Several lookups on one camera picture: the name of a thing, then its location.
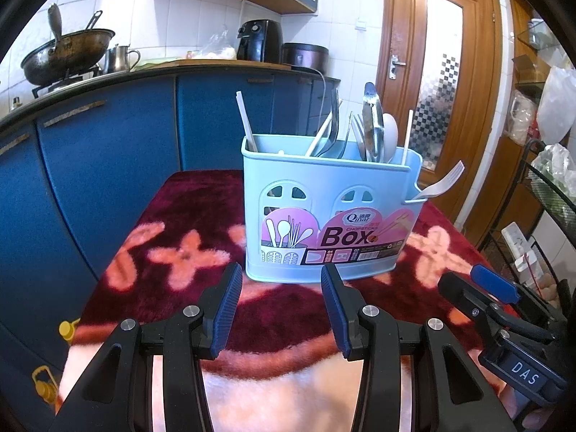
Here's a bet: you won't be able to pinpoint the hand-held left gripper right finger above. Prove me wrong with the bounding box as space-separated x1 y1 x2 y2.
320 263 518 432

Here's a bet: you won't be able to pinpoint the thin-tined steel fork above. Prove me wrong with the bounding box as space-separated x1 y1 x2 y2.
317 87 343 158

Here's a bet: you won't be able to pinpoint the wooden chopstick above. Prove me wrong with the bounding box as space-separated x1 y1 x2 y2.
402 108 415 164
307 98 344 156

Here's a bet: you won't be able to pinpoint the dark red printed blanket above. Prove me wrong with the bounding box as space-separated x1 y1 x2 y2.
56 170 514 432

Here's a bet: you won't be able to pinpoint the person's right hand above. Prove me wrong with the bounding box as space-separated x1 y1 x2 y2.
499 380 568 432

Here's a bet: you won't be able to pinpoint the white spoon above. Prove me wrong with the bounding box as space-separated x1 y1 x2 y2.
380 113 399 164

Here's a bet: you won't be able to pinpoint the black wire rack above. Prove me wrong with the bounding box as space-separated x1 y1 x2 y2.
479 139 576 307

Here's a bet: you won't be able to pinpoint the white power cable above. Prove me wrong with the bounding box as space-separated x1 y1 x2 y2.
310 69 329 120

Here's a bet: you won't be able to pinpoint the blue kitchen cabinets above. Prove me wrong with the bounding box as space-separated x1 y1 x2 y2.
0 69 343 415

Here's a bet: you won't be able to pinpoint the wok spatula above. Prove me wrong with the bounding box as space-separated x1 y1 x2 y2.
47 3 64 51

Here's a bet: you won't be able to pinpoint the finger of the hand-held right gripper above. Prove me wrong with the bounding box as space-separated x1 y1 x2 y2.
438 272 553 341
471 264 564 325

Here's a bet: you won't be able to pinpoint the black air fryer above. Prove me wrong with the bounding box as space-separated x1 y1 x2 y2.
236 19 284 63

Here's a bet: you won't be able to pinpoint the black wok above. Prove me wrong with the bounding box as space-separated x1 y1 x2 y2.
20 27 117 87

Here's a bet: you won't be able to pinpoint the white plastic bag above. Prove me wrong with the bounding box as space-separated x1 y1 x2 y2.
537 66 576 145

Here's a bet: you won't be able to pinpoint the wooden door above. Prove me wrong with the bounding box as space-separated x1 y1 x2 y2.
375 0 503 226

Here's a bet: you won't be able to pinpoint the white chopstick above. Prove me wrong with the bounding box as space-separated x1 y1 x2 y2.
235 91 260 153

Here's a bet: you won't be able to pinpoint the light blue utensil box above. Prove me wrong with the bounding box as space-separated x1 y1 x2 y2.
240 134 435 284

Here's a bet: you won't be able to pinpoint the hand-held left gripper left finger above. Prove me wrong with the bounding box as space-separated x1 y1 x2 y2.
47 262 244 432

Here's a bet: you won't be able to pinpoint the metal door handle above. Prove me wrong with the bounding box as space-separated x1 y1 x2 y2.
387 53 408 81

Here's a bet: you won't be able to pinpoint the wooden shelf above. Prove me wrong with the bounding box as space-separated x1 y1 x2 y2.
463 0 576 235

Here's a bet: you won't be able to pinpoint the dark rice cooker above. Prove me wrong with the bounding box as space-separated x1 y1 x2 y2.
282 42 330 73

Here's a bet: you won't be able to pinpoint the white power strip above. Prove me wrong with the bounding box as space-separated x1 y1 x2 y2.
501 222 539 287

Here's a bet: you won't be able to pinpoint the yellow bottle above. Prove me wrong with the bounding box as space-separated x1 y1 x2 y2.
58 319 81 346
31 365 60 404

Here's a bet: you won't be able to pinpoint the white plastic fork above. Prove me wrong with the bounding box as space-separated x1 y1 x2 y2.
405 160 466 203

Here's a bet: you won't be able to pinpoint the steel kettle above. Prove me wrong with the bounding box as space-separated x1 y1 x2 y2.
105 44 141 75

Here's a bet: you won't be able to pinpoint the clear plastic bag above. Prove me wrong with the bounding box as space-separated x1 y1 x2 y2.
530 143 576 194

